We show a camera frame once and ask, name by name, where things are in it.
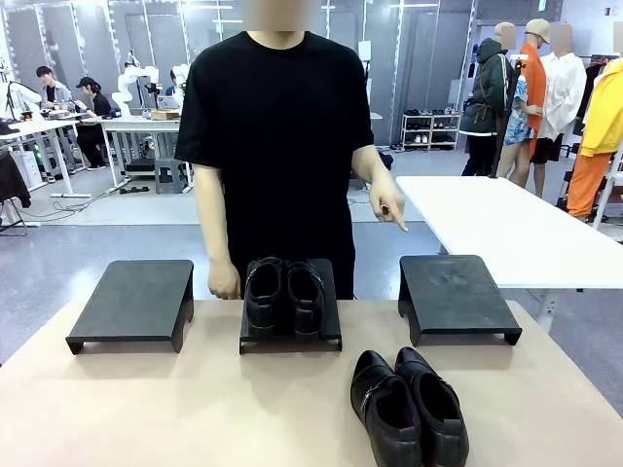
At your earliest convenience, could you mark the person's left hand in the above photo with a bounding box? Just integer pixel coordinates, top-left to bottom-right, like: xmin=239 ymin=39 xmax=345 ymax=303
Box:
xmin=368 ymin=169 xmax=411 ymax=234

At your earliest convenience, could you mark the person's right hand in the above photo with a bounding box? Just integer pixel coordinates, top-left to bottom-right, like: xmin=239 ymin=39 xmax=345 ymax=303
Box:
xmin=207 ymin=257 xmax=242 ymax=302

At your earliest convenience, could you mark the black leather shoe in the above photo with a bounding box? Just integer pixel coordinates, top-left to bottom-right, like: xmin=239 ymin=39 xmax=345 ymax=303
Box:
xmin=393 ymin=345 xmax=471 ymax=467
xmin=283 ymin=259 xmax=327 ymax=338
xmin=349 ymin=349 xmax=422 ymax=467
xmin=242 ymin=256 xmax=289 ymax=338

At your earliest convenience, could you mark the person's left forearm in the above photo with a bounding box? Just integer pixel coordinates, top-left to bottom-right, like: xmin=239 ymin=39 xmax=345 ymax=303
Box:
xmin=350 ymin=144 xmax=391 ymax=189

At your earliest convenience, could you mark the person's right forearm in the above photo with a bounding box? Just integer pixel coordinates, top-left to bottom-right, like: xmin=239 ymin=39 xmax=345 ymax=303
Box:
xmin=193 ymin=162 xmax=233 ymax=267

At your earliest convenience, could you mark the black slanted shoe stand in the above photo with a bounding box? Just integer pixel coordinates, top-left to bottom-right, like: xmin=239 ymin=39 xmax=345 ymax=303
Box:
xmin=397 ymin=254 xmax=524 ymax=348
xmin=65 ymin=259 xmax=196 ymax=357
xmin=238 ymin=258 xmax=343 ymax=355

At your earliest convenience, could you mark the person torso black t-shirt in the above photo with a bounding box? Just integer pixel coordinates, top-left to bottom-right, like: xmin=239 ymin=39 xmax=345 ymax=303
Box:
xmin=173 ymin=29 xmax=376 ymax=302

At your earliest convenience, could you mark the seated person black cap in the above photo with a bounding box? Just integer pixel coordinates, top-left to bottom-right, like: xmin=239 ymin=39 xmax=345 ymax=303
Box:
xmin=74 ymin=76 xmax=115 ymax=172

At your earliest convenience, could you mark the seated person grey jacket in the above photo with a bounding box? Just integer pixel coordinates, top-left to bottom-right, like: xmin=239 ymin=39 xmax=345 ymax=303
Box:
xmin=35 ymin=64 xmax=75 ymax=112

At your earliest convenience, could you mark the white shoe rack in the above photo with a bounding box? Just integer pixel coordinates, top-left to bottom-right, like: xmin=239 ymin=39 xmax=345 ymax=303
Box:
xmin=400 ymin=111 xmax=461 ymax=152

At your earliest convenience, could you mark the grey plastic stool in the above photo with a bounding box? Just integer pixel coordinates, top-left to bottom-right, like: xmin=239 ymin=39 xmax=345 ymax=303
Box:
xmin=155 ymin=159 xmax=190 ymax=196

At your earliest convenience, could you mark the large white side table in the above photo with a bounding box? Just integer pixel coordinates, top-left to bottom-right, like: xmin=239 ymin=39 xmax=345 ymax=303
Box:
xmin=395 ymin=174 xmax=623 ymax=338

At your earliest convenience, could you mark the mannequin in dark jacket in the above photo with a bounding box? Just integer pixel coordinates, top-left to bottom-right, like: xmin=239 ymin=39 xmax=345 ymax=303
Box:
xmin=458 ymin=20 xmax=518 ymax=177

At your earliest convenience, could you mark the black box under table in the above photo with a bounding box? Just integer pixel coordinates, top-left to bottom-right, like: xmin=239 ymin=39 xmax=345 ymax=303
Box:
xmin=125 ymin=157 xmax=160 ymax=174

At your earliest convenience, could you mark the mannequin in floral shirt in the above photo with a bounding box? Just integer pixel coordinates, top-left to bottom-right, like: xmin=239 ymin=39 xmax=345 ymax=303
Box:
xmin=497 ymin=76 xmax=542 ymax=189

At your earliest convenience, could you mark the white background work table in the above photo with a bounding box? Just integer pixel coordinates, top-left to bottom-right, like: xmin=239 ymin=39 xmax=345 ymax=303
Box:
xmin=0 ymin=118 xmax=92 ymax=198
xmin=98 ymin=118 xmax=182 ymax=195

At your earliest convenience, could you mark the mannequin in orange clothes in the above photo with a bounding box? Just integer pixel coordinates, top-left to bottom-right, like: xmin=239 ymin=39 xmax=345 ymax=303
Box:
xmin=517 ymin=18 xmax=552 ymax=197

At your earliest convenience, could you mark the figure in white shirt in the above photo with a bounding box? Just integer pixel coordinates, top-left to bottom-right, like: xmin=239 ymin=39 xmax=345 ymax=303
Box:
xmin=529 ymin=22 xmax=589 ymax=199

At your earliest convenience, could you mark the mannequin in yellow hoodie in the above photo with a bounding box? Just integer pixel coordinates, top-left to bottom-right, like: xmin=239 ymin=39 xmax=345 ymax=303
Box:
xmin=566 ymin=56 xmax=623 ymax=221

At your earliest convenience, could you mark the black cloth on rack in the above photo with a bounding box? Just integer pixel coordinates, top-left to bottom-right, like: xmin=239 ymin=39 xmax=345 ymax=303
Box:
xmin=0 ymin=150 xmax=32 ymax=210

